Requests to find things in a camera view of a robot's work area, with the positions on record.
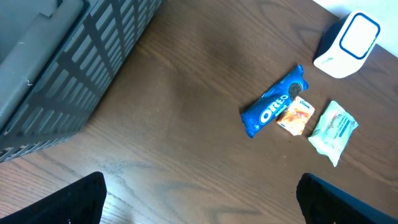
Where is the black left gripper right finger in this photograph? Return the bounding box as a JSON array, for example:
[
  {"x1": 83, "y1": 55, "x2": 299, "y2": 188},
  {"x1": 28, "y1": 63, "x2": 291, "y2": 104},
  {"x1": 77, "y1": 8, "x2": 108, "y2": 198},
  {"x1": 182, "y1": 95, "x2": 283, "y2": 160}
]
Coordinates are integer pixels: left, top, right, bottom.
[{"x1": 296, "y1": 173, "x2": 397, "y2": 224}]

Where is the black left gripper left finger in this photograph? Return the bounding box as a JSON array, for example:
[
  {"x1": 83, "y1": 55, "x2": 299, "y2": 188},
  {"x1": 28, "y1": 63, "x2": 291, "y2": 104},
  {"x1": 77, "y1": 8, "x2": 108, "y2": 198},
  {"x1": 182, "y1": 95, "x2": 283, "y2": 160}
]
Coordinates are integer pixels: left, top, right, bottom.
[{"x1": 1, "y1": 172, "x2": 107, "y2": 224}]

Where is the white barcode scanner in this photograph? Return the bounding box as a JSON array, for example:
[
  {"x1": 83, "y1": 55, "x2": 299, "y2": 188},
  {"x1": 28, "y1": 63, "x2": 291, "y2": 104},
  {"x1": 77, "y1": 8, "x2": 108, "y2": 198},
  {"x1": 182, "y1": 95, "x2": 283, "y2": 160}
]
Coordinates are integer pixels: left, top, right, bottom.
[{"x1": 313, "y1": 10, "x2": 381, "y2": 78}]

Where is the mint green snack packet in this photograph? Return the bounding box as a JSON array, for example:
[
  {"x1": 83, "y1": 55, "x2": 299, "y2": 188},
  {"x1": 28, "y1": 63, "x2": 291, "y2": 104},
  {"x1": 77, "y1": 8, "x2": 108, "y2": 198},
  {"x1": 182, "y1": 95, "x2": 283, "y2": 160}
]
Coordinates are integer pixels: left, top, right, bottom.
[{"x1": 308, "y1": 101, "x2": 359, "y2": 167}]

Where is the grey plastic mesh basket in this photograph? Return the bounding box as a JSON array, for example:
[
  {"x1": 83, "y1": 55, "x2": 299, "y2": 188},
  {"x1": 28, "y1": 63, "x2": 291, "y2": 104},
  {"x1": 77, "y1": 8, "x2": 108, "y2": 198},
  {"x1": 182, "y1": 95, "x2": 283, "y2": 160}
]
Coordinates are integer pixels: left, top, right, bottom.
[{"x1": 1, "y1": 0, "x2": 162, "y2": 161}]

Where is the blue Oreo cookie pack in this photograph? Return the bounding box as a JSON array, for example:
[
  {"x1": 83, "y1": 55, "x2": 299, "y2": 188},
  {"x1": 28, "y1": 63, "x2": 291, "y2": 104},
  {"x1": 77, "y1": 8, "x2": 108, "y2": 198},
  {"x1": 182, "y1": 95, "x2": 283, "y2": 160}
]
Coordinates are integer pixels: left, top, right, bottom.
[{"x1": 241, "y1": 65, "x2": 308, "y2": 138}]

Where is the small orange snack box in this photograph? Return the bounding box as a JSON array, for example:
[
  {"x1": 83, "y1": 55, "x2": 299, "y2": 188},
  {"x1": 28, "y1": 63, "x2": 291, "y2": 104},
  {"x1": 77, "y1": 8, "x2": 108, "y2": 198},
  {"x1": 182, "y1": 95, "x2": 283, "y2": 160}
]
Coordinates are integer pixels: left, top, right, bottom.
[{"x1": 277, "y1": 96, "x2": 315, "y2": 136}]

